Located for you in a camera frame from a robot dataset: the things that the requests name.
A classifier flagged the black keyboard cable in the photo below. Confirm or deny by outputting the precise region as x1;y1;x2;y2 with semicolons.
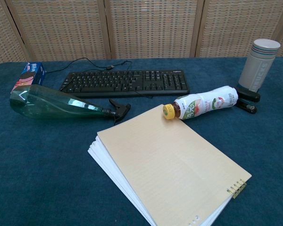
45;57;133;74

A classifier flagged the green plastic bottle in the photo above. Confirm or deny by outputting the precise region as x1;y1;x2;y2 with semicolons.
9;84;132;124

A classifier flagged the white printed tube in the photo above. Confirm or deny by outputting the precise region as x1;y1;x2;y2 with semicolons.
162;86;239;121

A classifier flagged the black stapler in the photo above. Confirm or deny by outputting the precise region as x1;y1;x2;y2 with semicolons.
234;86;261;114

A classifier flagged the blue cookie box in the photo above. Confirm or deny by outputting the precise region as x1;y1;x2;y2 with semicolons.
10;62;47;95

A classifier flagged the blue table cloth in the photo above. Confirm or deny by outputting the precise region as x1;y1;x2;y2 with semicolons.
0;56;283;226

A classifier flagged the beige spiral notebook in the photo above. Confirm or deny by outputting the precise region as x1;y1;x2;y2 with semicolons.
87;104;253;226

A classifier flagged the black computer keyboard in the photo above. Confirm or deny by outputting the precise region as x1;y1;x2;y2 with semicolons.
58;69;191;99

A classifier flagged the white striped tumbler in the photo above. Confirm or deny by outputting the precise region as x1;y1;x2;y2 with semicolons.
238;39;281;92

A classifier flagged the woven folding screen panel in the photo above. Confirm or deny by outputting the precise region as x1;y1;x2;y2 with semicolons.
105;0;205;59
4;0;113;62
195;0;283;58
0;0;30;69

